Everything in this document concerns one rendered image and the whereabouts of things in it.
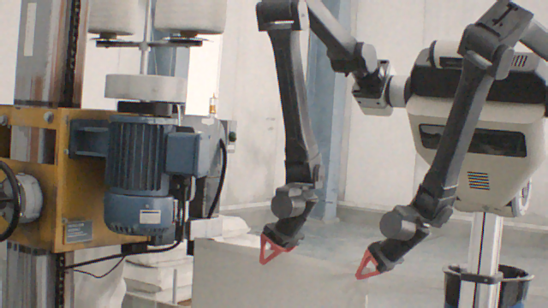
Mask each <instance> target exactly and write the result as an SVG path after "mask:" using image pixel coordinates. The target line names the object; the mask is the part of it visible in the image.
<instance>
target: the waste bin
mask: <svg viewBox="0 0 548 308"><path fill-rule="evenodd" d="M467 269H468V262H454V263H448V264H445V265H444V266H443V268H442V271H443V272H444V308H459V300H460V290H461V283H462V281H461V280H460V274H461V272H463V271H464V270H467ZM497 271H501V272H503V279H502V280H501V281H500V287H499V297H498V306H497V308H524V306H525V304H526V303H527V296H528V289H529V282H530V281H532V280H533V273H532V272H530V271H529V270H528V269H522V268H518V267H515V266H512V265H507V264H498V267H497ZM518 276H519V278H520V279H516V278H517V277H518Z"/></svg>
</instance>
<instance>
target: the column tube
mask: <svg viewBox="0 0 548 308"><path fill-rule="evenodd" d="M80 1H81V12H80V25H79V39H78V46H77V54H76V68H75V82H74V97H73V109H80V110H82V98H83V82H84V67H85V63H86V39H87V33H88V24H89V10H90V6H91V0H80ZM72 2H73V0H21V15H20V25H19V32H18V47H17V60H16V63H15V94H14V107H22V108H32V109H40V108H42V109H52V110H58V108H63V102H64V87H65V73H66V64H67V58H68V44H69V30H70V25H69V24H70V16H71V10H70V9H71V6H72ZM29 3H37V12H36V17H35V28H34V43H33V55H32V56H24V47H25V38H26V32H27V8H28V4H29ZM56 143H57V130H56V129H54V128H52V129H45V128H37V127H23V126H14V125H12V127H11V142H10V159H13V160H19V161H25V162H31V163H42V164H55V158H56ZM56 256H57V254H56V253H52V252H51V250H47V249H44V248H39V247H36V246H29V245H25V244H22V243H18V242H14V241H13V240H7V253H6V258H7V269H6V284H5V287H6V300H5V308H55V297H56V286H55V284H56V270H57V267H56V264H57V261H56ZM65 257H66V264H65V266H68V265H71V264H74V250H73V251H67V252H66V254H65ZM66 270H67V271H69V274H65V278H66V279H65V282H64V284H65V293H64V301H65V306H64V308H73V303H74V268H72V269H66Z"/></svg>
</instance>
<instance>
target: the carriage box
mask: <svg viewBox="0 0 548 308"><path fill-rule="evenodd" d="M110 114H116V115H131V116H138V115H139V114H132V113H122V112H117V111H116V110H105V109H96V110H94V109H82V110H80V109H66V108H58V110H52V109H42V108H40V109H32V108H22V107H14V105H13V104H0V160H1V161H3V162H5V163H7V164H8V165H9V166H10V168H11V170H12V171H13V172H14V174H15V175H17V174H18V173H23V174H24V175H31V176H32V177H33V178H35V179H37V181H38V183H39V184H40V186H41V189H42V193H43V206H42V210H41V211H40V214H39V218H37V219H36V220H34V221H32V222H26V223H18V226H17V228H16V230H15V231H14V232H13V234H12V235H10V237H9V238H7V240H13V241H14V242H18V243H22V244H25V245H29V246H36V247H39V248H44V249H47V250H51V252H52V253H60V252H67V251H73V250H79V249H81V250H84V249H90V248H96V247H102V246H112V245H117V246H118V245H124V244H129V243H135V242H141V241H151V236H131V235H124V234H119V233H116V232H113V231H111V230H109V229H108V228H107V226H106V224H105V222H104V200H103V196H104V191H107V190H110V186H108V185H106V184H105V183H104V178H105V163H106V158H87V159H72V158H69V133H70V121H71V119H73V118H75V119H93V120H107V121H108V122H109V123H110V122H112V121H109V115H110ZM12 125H14V126H23V127H37V128H45V129H52V128H54V129H56V130H57V143H56V158H55V164H42V163H31V162H25V161H19V160H13V159H10V142H11V127H12ZM85 220H92V229H93V236H92V240H88V241H77V242H71V243H66V233H67V222H78V221H85ZM8 225H9V223H8V222H6V221H5V220H4V219H3V218H2V217H1V215H0V233H2V232H3V231H5V229H6V228H7V227H8Z"/></svg>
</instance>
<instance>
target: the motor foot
mask: <svg viewBox="0 0 548 308"><path fill-rule="evenodd" d="M108 123H109V122H108V121H107V120H93V119H75V118H73V119H71V121H70V133H69V149H68V151H69V153H68V157H69V158H72V159H87V158H106V148H107V133H108Z"/></svg>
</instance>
